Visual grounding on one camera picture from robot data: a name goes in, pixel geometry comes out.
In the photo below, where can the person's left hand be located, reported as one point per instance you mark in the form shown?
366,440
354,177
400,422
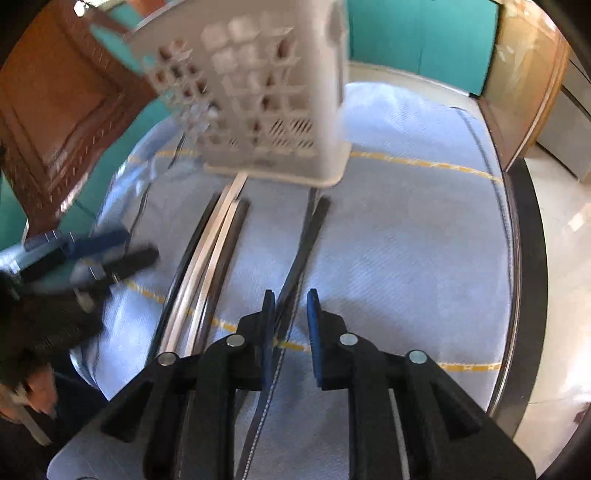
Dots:
41,390

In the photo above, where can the grey plastic utensil basket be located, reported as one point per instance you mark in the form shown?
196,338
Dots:
295,69

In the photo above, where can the carved wooden chair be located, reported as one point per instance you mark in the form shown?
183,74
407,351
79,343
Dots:
60,92

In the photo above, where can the grey refrigerator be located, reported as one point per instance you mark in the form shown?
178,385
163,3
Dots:
572,120

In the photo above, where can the light wooden cabinet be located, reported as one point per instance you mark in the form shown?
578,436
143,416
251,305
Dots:
521,83

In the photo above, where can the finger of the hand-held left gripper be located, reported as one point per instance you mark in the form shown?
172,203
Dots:
134,261
99,244

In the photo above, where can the white chopstick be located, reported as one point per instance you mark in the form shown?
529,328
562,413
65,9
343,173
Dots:
216,253

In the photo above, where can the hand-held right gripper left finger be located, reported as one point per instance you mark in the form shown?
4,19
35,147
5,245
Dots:
268,341

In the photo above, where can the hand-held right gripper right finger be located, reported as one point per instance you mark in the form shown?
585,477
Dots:
314,341

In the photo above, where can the blue plaid cloth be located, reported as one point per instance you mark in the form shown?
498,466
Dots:
392,254

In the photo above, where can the bundle of chopsticks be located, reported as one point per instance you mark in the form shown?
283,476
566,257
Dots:
203,258

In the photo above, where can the black chopstick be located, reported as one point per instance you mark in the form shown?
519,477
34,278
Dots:
194,240
310,244

